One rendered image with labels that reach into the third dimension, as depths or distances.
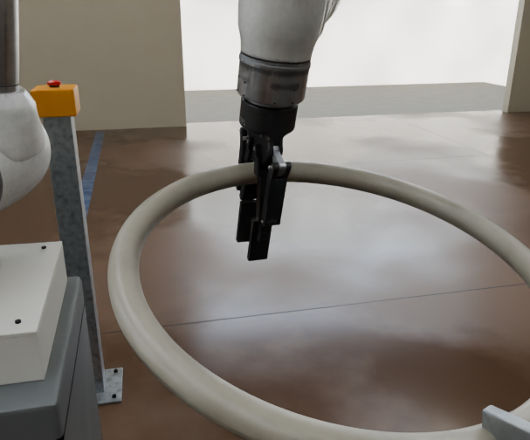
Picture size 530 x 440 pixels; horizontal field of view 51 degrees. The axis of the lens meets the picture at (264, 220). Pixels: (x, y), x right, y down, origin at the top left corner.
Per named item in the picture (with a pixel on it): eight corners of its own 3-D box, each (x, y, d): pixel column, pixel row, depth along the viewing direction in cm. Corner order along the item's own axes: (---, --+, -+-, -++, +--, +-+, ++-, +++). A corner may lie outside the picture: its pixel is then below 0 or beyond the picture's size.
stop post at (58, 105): (122, 368, 213) (92, 79, 174) (121, 402, 194) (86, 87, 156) (68, 375, 209) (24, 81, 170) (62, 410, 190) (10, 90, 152)
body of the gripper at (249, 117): (232, 88, 74) (226, 152, 78) (254, 110, 67) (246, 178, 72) (284, 88, 77) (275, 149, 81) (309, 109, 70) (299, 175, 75)
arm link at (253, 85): (254, 64, 64) (249, 113, 67) (324, 65, 67) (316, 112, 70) (230, 44, 71) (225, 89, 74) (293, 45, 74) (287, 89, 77)
